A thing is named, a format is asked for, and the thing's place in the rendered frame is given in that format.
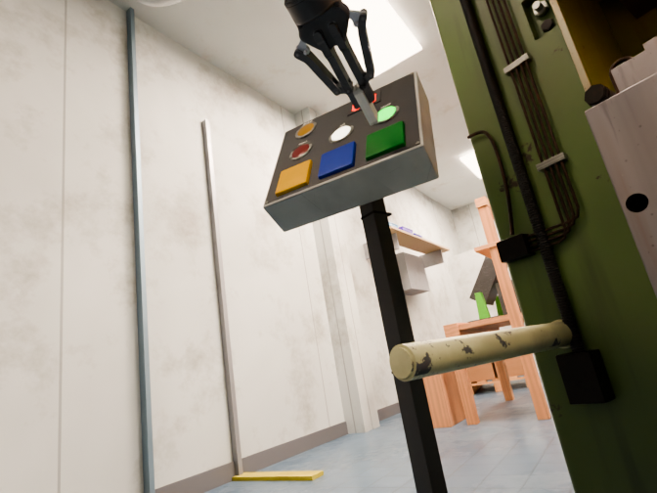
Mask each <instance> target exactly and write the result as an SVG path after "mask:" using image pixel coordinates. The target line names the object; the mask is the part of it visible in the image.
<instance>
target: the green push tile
mask: <svg viewBox="0 0 657 493"><path fill-rule="evenodd" d="M405 146H406V137H405V123H404V121H403V120H401V121H399V122H397V123H394V124H392V125H390V126H387V127H385V128H382V129H380V130H378V131H375V132H374V133H372V134H369V135H367V143H366V160H367V161H368V160H370V159H373V158H375V157H379V156H382V155H384V154H387V153H390V152H392V151H395V150H397V149H400V148H402V147H405Z"/></svg>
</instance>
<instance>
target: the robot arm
mask: <svg viewBox="0 0 657 493"><path fill-rule="evenodd" d="M137 1H138V2H140V3H142V4H144V5H147V6H151V7H163V6H169V5H173V4H176V3H178V2H181V1H183V0H137ZM285 7H286V9H287V10H288V12H289V14H290V16H291V18H292V19H293V21H294V23H295V25H296V26H297V28H298V32H299V38H300V42H299V44H298V45H297V46H296V48H295V51H294V54H293V56H294V58H295V59H297V60H299V61H301V62H303V63H305V64H306V65H307V66H308V67H309V68H310V69H311V70H312V71H313V72H314V73H315V74H316V75H317V76H318V77H319V78H320V79H321V80H322V81H323V82H324V83H325V85H326V86H327V88H328V89H329V90H330V91H331V92H332V93H333V94H334V95H335V96H338V95H340V94H346V95H347V96H348V97H349V99H350V101H351V103H352V105H353V106H354V108H355V109H356V110H357V109H359V108H361V109H362V111H363V113H364V115H365V117H366V119H367V120H368V122H369V124H370V126H372V125H374V124H377V123H378V112H377V110H376V109H375V107H374V105H373V103H372V102H374V92H373V90H372V88H371V86H370V84H369V81H370V80H371V79H374V63H373V58H372V49H371V45H370V40H369V36H368V31H367V18H368V11H367V10H366V9H361V11H356V10H350V9H349V7H348V6H347V5H346V4H345V3H343V1H342V0H285ZM349 20H351V21H352V22H353V25H354V26H355V27H358V36H359V41H360V45H361V50H362V54H363V59H364V63H365V68H366V71H364V70H363V68H362V66H361V64H360V62H359V60H358V58H357V56H356V54H355V52H354V50H353V48H352V46H351V44H350V42H349V39H348V36H347V31H348V24H349ZM307 44H308V45H310V46H312V47H314V48H316V49H318V50H320V51H322V52H323V54H324V56H325V58H326V59H327V60H328V62H329V64H330V66H331V68H332V70H333V72H334V73H335V75H336V77H337V79H338V80H337V79H336V78H335V77H334V75H333V74H332V73H331V72H330V71H329V70H328V69H327V68H326V66H325V65H324V64H323V63H322V62H321V61H320V60H319V59H318V58H317V56H316V55H315V54H314V53H313V52H311V51H310V47H309V46H308V45H307ZM334 46H337V47H338V49H339V50H340V52H342V54H343V56H344V58H345V60H346V62H347V64H348V66H349V67H350V69H351V70H352V72H353V74H354V76H355V78H356V80H357V82H358V83H355V84H354V86H353V81H351V79H350V77H349V75H348V73H347V71H346V69H345V67H344V65H343V64H342V62H341V60H340V59H339V57H338V55H337V53H336V51H335V49H334Z"/></svg>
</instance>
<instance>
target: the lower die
mask: <svg viewBox="0 0 657 493"><path fill-rule="evenodd" d="M642 45H643V48H644V51H643V52H641V53H639V54H638V55H636V56H634V57H632V58H631V59H629V60H627V61H626V62H624V63H622V64H620V65H619V66H617V67H615V68H613V69H611V73H612V75H613V77H614V80H615V82H616V84H617V87H618V89H619V92H622V91H624V90H625V89H627V88H629V87H631V86H633V85H635V84H637V83H638V82H640V81H641V80H643V79H645V78H647V77H649V76H650V75H652V74H654V73H656V72H657V36H655V37H654V38H652V39H650V40H649V41H647V42H645V43H644V44H642Z"/></svg>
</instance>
